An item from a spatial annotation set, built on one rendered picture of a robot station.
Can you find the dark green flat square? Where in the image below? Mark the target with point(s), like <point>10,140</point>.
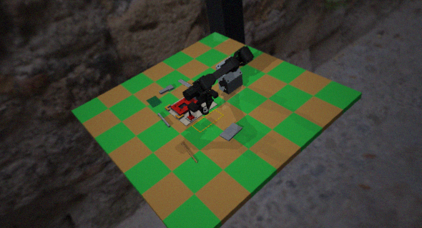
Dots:
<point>154,101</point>

